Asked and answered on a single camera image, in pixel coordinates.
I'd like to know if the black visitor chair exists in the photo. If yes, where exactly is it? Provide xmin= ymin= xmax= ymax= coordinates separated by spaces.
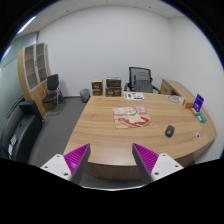
xmin=42 ymin=74 xmax=64 ymax=108

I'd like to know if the black mesh waste bin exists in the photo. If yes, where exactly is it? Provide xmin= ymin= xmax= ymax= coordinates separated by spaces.
xmin=79 ymin=89 xmax=90 ymax=103

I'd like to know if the small orange box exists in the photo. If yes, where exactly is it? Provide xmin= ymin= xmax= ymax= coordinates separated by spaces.
xmin=183 ymin=100 xmax=193 ymax=109

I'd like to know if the black leather sofa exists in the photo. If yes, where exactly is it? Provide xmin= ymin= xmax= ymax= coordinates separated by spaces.
xmin=0 ymin=100 xmax=44 ymax=163

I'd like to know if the small brown cardboard box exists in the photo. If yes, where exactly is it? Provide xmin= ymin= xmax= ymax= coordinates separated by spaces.
xmin=92 ymin=79 xmax=103 ymax=96

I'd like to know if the upper dark cardboard box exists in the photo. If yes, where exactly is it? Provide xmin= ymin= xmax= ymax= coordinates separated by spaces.
xmin=106 ymin=77 xmax=121 ymax=87

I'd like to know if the lower brown cardboard box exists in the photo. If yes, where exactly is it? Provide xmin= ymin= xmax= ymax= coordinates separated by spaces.
xmin=106 ymin=87 xmax=122 ymax=97

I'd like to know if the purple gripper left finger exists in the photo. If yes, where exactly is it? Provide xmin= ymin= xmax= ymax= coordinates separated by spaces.
xmin=64 ymin=144 xmax=91 ymax=184

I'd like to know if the black computer mouse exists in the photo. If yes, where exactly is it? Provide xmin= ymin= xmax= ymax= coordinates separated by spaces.
xmin=165 ymin=125 xmax=175 ymax=137

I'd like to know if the wooden bookshelf cabinet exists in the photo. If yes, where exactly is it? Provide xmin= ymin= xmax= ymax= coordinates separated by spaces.
xmin=17 ymin=43 xmax=49 ymax=115

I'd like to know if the white green printed sheet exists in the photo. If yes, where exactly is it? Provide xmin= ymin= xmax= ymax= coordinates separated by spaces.
xmin=123 ymin=92 xmax=145 ymax=100

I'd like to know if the pink patterned mouse pad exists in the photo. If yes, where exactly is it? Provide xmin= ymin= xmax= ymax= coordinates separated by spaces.
xmin=112 ymin=106 xmax=152 ymax=129

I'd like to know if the round grey coaster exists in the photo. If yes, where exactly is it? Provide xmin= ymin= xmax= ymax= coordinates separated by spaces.
xmin=168 ymin=95 xmax=184 ymax=104

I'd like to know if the purple standing sign card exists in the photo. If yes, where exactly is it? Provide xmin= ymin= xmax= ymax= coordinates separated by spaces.
xmin=193 ymin=94 xmax=204 ymax=112

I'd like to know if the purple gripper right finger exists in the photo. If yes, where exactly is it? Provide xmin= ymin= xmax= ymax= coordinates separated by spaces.
xmin=132 ymin=143 xmax=159 ymax=184

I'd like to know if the wooden side cabinet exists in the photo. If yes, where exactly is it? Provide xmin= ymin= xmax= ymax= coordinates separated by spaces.
xmin=160 ymin=79 xmax=195 ymax=101

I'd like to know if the black mesh office chair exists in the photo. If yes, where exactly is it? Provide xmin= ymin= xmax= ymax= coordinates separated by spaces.
xmin=124 ymin=67 xmax=160 ymax=93

